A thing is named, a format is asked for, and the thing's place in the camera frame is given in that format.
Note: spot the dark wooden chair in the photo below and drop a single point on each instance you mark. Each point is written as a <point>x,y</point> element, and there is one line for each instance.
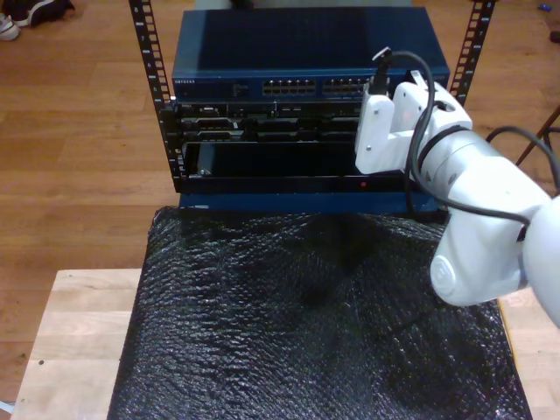
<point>552,117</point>

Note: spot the black Dell server unit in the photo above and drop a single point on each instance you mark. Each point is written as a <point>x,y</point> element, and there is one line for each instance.
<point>262,124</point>

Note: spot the black empty rack tray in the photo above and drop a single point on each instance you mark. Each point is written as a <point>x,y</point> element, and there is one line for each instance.
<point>271,162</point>

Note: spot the small blue floor item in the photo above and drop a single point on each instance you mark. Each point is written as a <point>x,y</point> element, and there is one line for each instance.
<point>544,7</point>

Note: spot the blue base board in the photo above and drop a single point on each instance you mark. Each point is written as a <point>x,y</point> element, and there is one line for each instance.
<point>262,203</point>

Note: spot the black bubble-wrap mat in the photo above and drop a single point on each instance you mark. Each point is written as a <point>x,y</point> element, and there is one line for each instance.
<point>262,350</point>

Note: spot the dark blue shoe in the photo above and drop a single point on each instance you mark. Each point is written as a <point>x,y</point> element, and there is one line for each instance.
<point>39,11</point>

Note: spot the white sneaker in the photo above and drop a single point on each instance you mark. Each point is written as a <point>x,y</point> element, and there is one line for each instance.
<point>6,28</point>

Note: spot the blue Netgear network switch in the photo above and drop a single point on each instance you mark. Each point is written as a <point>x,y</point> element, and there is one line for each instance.
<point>284,44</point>

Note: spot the black perforated rack frame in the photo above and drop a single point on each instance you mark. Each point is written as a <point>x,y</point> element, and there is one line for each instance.
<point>149,52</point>

